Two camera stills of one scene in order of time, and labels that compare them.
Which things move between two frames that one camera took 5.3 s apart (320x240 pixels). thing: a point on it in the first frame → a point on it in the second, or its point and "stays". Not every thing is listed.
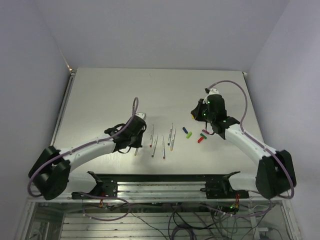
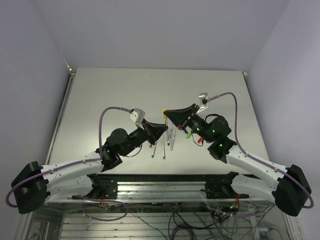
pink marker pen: [164, 156] stays
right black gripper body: [202, 113] → [196, 125]
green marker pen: [153, 155] stays
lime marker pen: [171, 147] stays
